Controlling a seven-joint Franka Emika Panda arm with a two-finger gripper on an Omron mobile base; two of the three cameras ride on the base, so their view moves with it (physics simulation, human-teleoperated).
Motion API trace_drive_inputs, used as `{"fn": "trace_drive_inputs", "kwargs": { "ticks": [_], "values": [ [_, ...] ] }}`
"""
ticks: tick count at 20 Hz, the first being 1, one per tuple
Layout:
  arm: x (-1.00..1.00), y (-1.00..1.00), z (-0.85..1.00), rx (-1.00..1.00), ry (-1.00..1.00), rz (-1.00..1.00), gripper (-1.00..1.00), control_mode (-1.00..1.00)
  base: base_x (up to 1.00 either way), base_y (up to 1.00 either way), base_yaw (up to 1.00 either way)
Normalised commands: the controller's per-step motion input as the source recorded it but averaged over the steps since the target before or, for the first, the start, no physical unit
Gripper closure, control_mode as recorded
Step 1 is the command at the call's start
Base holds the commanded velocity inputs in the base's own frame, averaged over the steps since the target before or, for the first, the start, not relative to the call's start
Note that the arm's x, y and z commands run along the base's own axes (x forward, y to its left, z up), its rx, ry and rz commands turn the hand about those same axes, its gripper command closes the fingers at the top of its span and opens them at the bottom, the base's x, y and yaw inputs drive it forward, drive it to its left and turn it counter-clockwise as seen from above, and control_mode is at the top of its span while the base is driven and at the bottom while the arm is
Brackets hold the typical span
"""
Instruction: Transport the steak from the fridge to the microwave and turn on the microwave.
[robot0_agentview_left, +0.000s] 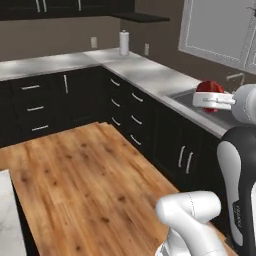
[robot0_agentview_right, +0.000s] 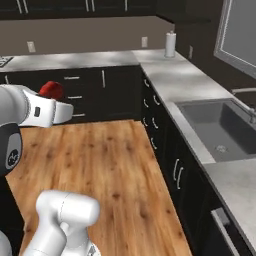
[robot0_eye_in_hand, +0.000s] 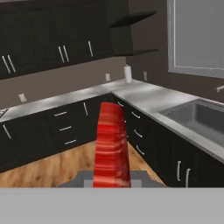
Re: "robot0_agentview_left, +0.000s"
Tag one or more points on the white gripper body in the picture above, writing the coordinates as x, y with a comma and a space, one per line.
213, 100

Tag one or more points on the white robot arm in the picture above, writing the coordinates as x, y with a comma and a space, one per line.
238, 173

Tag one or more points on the red round object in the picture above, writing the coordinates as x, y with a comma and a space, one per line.
209, 85

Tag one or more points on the steel sink basin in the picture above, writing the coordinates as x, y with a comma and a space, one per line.
185, 97

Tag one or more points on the grey tap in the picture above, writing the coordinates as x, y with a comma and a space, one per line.
235, 76

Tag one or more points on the black cupboard door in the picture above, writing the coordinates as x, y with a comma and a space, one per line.
205, 160
83, 96
166, 140

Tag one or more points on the black drawer front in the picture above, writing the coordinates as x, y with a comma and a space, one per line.
120, 90
148, 146
20, 104
148, 125
148, 100
113, 128
122, 110
23, 124
46, 83

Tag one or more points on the white framed window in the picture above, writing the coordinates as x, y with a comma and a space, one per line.
216, 26

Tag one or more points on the white paper towel roll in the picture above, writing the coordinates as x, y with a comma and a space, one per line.
124, 43

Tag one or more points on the dark upper cupboards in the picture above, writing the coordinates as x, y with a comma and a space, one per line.
63, 8

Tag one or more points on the marble topped kitchen island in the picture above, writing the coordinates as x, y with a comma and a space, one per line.
8, 213

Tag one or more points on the white wall outlet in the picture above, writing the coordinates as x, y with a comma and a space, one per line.
94, 42
146, 49

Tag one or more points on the dark wall shelf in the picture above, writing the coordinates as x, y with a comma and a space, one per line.
141, 17

